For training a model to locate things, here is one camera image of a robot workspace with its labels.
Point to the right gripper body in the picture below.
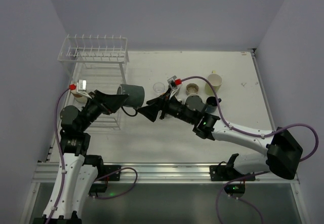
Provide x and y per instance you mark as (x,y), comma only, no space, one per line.
(162,107)

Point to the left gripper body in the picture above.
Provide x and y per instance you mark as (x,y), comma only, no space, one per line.
(100,103)

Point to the light blue mug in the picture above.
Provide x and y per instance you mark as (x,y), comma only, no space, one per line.
(192,99)

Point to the cream white cup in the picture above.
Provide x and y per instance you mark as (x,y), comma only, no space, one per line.
(79,98)

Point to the dark green mug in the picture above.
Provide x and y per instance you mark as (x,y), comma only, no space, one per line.
(136,96)

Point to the clear drinking glass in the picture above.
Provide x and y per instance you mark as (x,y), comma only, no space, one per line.
(159,88)

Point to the speckled beige bowl cup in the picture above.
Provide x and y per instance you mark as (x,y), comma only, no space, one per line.
(192,88)

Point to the navy patterned cup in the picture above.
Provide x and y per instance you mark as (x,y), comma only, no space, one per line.
(211,103)

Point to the yellow green mug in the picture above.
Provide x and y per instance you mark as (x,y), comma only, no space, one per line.
(215,80)

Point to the olive green mug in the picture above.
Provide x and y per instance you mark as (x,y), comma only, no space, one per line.
(177,94)

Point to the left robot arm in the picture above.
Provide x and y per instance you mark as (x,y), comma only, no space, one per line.
(77,170)

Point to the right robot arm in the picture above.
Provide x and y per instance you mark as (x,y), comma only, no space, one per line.
(278,153)

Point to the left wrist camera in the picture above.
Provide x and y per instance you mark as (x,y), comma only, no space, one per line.
(81,88)

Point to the white wire dish rack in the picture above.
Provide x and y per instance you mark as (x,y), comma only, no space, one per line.
(99,60)

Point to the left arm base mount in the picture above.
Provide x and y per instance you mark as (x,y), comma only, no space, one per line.
(101,186)

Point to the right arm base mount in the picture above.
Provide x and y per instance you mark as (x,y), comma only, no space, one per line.
(224,171)

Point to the aluminium mounting rail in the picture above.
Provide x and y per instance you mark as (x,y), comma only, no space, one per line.
(163,173)

